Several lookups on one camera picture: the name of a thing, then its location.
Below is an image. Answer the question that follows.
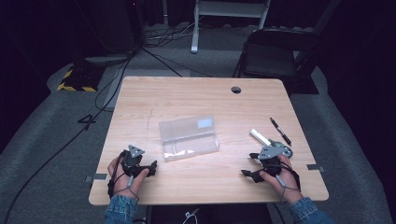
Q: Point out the right hand-held gripper cable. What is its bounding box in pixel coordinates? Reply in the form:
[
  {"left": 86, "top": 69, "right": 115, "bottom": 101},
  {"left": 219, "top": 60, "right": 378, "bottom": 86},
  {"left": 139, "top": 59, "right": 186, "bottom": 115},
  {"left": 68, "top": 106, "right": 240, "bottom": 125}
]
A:
[{"left": 274, "top": 160, "right": 303, "bottom": 203}]

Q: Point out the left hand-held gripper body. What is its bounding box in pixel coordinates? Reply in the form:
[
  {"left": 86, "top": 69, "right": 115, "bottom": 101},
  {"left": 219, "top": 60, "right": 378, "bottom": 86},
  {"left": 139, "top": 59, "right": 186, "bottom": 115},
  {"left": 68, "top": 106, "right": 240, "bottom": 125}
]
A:
[{"left": 120, "top": 144, "right": 150, "bottom": 177}]

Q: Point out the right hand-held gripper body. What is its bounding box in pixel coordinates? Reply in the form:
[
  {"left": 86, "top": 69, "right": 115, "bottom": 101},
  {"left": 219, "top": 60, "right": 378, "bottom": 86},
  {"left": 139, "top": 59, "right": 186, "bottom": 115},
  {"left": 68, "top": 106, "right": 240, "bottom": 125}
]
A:
[{"left": 257, "top": 145, "right": 292, "bottom": 177}]

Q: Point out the black folding chair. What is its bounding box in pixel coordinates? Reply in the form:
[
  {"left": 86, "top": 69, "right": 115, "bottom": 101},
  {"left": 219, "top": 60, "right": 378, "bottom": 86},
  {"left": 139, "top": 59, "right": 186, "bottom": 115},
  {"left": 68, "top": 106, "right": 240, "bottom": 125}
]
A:
[{"left": 232, "top": 27, "right": 322, "bottom": 95}]

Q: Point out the black yellow striped base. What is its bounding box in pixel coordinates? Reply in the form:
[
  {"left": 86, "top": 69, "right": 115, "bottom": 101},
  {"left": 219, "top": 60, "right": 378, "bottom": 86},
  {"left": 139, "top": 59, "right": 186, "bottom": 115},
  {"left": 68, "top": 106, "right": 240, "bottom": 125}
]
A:
[{"left": 56, "top": 65, "right": 106, "bottom": 93}]

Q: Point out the long black floor cable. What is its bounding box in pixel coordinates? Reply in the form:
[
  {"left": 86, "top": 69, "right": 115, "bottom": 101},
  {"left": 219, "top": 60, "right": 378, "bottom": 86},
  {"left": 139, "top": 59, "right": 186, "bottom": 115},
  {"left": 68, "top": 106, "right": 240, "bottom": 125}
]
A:
[{"left": 2, "top": 57, "right": 134, "bottom": 224}]

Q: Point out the white cylindrical stick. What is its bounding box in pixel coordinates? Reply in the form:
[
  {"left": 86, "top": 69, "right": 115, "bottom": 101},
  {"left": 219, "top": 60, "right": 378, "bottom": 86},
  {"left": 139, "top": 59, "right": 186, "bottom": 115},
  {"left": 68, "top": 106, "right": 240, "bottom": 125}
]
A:
[{"left": 248, "top": 128, "right": 273, "bottom": 147}]

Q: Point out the white plug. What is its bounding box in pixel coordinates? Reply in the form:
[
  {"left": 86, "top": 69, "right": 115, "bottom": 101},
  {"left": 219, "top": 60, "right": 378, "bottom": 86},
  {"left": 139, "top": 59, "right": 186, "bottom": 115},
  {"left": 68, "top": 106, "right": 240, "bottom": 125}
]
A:
[{"left": 182, "top": 207, "right": 201, "bottom": 224}]

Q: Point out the grey tape piece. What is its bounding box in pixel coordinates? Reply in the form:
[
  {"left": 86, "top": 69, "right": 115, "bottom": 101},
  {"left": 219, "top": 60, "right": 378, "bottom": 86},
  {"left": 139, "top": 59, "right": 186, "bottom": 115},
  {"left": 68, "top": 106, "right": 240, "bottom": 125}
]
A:
[
  {"left": 305, "top": 163, "right": 326, "bottom": 174},
  {"left": 85, "top": 173, "right": 108, "bottom": 183}
]

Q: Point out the person's left hand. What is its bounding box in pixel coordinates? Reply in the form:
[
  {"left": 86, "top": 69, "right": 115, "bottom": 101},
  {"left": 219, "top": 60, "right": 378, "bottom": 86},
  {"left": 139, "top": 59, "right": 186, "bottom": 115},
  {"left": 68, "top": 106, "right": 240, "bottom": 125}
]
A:
[{"left": 106, "top": 156, "right": 150, "bottom": 200}]

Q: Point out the grey green correction tape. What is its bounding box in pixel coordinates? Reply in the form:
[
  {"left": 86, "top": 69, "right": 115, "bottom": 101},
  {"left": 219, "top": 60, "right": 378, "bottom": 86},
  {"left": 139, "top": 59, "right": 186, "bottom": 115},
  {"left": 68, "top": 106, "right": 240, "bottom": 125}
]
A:
[{"left": 268, "top": 139, "right": 294, "bottom": 159}]

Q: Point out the black pen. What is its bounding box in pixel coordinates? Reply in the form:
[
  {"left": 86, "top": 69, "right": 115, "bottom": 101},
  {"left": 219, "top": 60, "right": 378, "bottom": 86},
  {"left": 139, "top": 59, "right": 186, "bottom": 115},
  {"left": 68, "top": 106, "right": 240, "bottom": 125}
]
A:
[{"left": 269, "top": 117, "right": 293, "bottom": 147}]

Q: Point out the clear plastic pencil case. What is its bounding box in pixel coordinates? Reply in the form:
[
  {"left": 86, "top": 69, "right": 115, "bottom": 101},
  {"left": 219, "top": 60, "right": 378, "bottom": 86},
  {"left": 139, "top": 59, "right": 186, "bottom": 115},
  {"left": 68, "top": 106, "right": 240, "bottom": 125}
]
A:
[{"left": 158, "top": 114, "right": 220, "bottom": 162}]

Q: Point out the person's right hand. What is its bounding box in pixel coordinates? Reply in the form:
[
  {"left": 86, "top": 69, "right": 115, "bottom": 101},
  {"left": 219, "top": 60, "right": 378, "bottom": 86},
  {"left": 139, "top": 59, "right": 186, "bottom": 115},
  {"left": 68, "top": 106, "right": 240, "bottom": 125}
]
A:
[{"left": 259, "top": 154, "right": 304, "bottom": 205}]

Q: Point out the white metal desk frame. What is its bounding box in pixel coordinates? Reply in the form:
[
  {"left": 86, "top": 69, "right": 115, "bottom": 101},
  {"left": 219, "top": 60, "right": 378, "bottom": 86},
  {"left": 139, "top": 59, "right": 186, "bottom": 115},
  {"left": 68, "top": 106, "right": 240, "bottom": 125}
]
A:
[{"left": 190, "top": 0, "right": 272, "bottom": 55}]

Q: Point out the thin black floor cable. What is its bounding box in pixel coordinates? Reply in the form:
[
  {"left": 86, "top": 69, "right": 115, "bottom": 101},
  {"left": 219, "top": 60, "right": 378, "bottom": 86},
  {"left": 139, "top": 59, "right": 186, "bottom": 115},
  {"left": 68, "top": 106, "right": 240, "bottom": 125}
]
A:
[{"left": 140, "top": 46, "right": 184, "bottom": 77}]

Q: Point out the bundle of floor cables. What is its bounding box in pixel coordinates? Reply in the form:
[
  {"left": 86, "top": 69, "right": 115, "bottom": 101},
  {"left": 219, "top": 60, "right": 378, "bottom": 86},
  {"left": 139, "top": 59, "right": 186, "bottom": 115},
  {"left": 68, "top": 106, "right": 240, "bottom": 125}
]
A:
[{"left": 145, "top": 21, "right": 202, "bottom": 49}]

